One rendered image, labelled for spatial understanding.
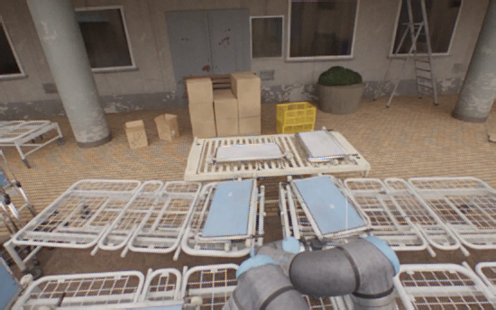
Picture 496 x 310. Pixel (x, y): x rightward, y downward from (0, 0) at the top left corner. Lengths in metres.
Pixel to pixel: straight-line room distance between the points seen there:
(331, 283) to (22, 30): 7.86
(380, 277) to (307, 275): 0.18
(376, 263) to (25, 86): 8.18
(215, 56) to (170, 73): 1.18
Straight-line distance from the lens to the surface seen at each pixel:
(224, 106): 4.28
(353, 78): 6.22
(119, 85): 7.18
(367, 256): 0.73
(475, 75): 6.70
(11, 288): 2.17
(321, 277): 0.70
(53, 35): 5.05
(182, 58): 6.61
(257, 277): 0.71
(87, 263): 2.90
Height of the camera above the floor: 1.90
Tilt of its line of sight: 28 degrees down
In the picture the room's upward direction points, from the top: 2 degrees counter-clockwise
